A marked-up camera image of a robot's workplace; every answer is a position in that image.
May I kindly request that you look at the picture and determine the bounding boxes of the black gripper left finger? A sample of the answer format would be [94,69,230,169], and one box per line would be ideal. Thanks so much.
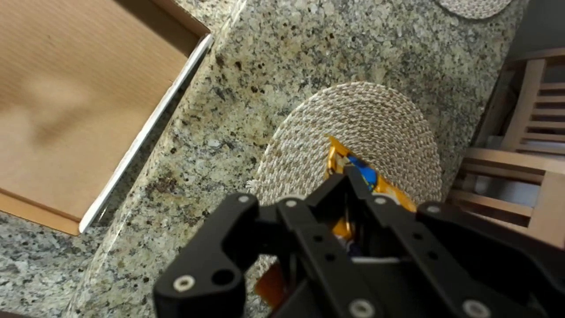
[152,175,355,318]

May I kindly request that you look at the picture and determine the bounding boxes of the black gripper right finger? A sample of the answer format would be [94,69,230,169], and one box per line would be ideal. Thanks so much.
[343,164,565,318]

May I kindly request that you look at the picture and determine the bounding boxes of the orange blue snack sachet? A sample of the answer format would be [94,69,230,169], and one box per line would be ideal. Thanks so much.
[255,139,415,318]

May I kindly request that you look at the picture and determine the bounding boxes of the shallow cardboard box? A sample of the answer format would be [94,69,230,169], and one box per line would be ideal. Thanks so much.
[0,0,212,235]

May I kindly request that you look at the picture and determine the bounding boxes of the wooden chair near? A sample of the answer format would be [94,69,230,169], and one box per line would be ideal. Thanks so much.
[449,148,565,249]

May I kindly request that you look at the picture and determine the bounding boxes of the wooden chair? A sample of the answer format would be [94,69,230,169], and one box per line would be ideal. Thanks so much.
[502,47,565,157]
[449,148,565,249]

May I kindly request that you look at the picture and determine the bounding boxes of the wooden chair far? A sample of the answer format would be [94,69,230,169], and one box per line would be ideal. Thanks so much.
[502,47,565,157]

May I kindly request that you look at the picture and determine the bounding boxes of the far round woven placemat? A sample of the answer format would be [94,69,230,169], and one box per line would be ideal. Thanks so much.
[435,0,512,21]

